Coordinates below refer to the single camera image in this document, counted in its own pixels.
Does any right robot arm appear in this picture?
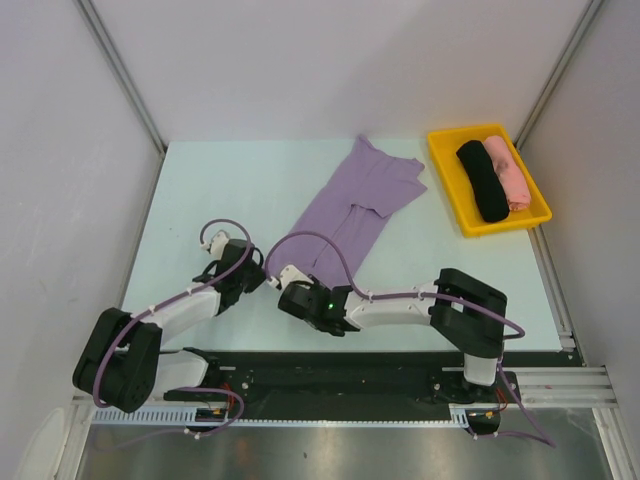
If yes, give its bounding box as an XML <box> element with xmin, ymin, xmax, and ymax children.
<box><xmin>273</xmin><ymin>266</ymin><xmax>507</xmax><ymax>401</ymax></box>

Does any white slotted cable duct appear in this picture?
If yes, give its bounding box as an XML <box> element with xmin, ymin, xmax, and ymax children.
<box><xmin>92</xmin><ymin>406</ymin><xmax>469</xmax><ymax>429</ymax></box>

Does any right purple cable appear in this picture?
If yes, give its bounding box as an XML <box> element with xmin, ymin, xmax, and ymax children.
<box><xmin>264</xmin><ymin>230</ymin><xmax>526</xmax><ymax>371</ymax></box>

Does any purple cable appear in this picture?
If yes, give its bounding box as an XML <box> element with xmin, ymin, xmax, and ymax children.
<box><xmin>92</xmin><ymin>218</ymin><xmax>254</xmax><ymax>407</ymax></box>
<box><xmin>264</xmin><ymin>230</ymin><xmax>526</xmax><ymax>371</ymax></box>

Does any rolled pink t shirt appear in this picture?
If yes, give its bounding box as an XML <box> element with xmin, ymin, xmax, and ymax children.
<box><xmin>483</xmin><ymin>135</ymin><xmax>531</xmax><ymax>211</ymax></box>

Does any aluminium corner post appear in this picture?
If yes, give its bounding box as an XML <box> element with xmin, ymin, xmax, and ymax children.
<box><xmin>514</xmin><ymin>0</ymin><xmax>609</xmax><ymax>150</ymax></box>
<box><xmin>73</xmin><ymin>0</ymin><xmax>168</xmax><ymax>159</ymax></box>

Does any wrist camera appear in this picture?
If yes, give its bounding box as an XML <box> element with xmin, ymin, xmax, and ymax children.
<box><xmin>200</xmin><ymin>230</ymin><xmax>231</xmax><ymax>260</ymax></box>
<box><xmin>267</xmin><ymin>265</ymin><xmax>313</xmax><ymax>290</ymax></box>

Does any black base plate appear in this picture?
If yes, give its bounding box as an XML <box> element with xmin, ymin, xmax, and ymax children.
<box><xmin>163</xmin><ymin>352</ymin><xmax>581</xmax><ymax>422</ymax></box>

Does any right aluminium corner post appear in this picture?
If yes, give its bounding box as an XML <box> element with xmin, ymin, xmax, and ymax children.
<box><xmin>514</xmin><ymin>0</ymin><xmax>609</xmax><ymax>150</ymax></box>

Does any left aluminium corner post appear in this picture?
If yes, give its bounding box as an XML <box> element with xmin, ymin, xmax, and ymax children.
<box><xmin>73</xmin><ymin>0</ymin><xmax>168</xmax><ymax>159</ymax></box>

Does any rolled black t shirt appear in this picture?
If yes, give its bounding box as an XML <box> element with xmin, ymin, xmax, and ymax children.
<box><xmin>456</xmin><ymin>140</ymin><xmax>510</xmax><ymax>223</ymax></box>

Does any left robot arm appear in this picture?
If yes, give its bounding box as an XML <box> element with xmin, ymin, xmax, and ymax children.
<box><xmin>72</xmin><ymin>231</ymin><xmax>265</xmax><ymax>413</ymax></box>

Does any aluminium frame rail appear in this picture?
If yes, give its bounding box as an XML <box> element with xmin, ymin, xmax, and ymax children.
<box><xmin>72</xmin><ymin>364</ymin><xmax>619</xmax><ymax>409</ymax></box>

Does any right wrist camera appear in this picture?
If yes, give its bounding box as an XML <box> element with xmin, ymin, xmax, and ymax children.
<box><xmin>267</xmin><ymin>265</ymin><xmax>313</xmax><ymax>290</ymax></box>

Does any yellow plastic tray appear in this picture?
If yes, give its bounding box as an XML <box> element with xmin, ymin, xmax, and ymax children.
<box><xmin>427</xmin><ymin>123</ymin><xmax>552</xmax><ymax>237</ymax></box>

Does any purple t shirt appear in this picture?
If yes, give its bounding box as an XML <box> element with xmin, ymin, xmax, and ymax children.
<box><xmin>268</xmin><ymin>136</ymin><xmax>426</xmax><ymax>288</ymax></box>

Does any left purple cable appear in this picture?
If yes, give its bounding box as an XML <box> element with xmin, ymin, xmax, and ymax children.
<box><xmin>92</xmin><ymin>218</ymin><xmax>254</xmax><ymax>407</ymax></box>

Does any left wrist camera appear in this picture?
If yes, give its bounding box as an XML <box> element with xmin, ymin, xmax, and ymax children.
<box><xmin>200</xmin><ymin>230</ymin><xmax>231</xmax><ymax>260</ymax></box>

